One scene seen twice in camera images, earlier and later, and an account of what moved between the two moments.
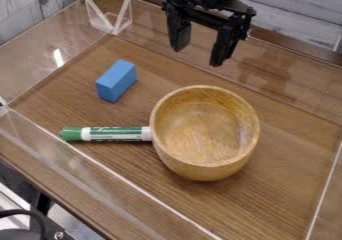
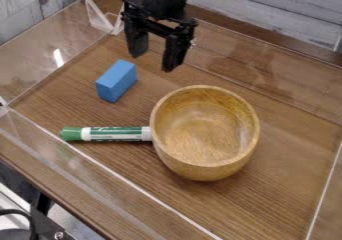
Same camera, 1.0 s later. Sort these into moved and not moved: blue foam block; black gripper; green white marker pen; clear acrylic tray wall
Moved: black gripper
Not moved: clear acrylic tray wall; blue foam block; green white marker pen
